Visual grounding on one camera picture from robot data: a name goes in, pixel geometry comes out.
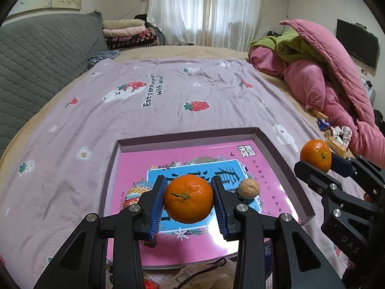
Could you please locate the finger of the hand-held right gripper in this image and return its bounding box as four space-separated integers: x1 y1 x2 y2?
294 159 342 205
331 155 385 205

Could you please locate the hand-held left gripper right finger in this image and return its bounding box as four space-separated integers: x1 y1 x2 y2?
211 175 346 289

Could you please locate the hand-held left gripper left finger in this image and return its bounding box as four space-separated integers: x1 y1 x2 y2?
33 175 167 289

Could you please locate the shallow purple cardboard box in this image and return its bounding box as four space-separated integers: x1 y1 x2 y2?
99 126 316 270

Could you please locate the small orange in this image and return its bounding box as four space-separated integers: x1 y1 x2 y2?
300 139 332 173

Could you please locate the red toy egg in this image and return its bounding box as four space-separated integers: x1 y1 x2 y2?
123 180 154 210

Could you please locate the large orange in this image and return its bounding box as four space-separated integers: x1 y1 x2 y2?
163 175 215 224

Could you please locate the walnut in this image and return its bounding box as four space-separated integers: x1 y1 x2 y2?
238 178 261 200

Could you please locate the beige mesh drawstring bag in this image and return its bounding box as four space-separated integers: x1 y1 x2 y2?
168 257 239 289

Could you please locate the long biscuit packet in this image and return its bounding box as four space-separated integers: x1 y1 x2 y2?
326 135 348 155

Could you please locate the white patterned scrunchie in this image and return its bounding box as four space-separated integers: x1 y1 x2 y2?
331 126 352 143

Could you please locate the pink book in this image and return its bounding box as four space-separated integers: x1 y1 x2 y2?
113 144 301 267

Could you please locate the white cabinet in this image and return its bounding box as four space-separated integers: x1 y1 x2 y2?
365 80 377 103

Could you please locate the pink quilt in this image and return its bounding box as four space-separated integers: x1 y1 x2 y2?
248 20 385 169

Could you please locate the black television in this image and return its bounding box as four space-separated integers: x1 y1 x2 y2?
336 19 379 69

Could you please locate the green blanket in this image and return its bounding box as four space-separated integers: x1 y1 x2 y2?
249 28 346 97

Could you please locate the beige bed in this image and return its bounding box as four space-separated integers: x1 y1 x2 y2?
0 45 361 163

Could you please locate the dark floral cloth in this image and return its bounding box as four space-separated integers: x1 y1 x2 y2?
88 51 120 69

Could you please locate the dark patterned folded blanket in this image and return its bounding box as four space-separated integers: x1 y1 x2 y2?
105 32 159 51

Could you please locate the pink folded blanket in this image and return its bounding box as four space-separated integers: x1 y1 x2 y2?
103 26 150 39

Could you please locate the beige folded blanket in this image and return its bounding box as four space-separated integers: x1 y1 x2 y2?
103 19 146 31

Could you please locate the grey quilted headboard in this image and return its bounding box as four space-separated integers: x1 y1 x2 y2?
0 11 109 157

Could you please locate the white sheer curtain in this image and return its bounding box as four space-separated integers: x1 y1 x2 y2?
147 0 270 49

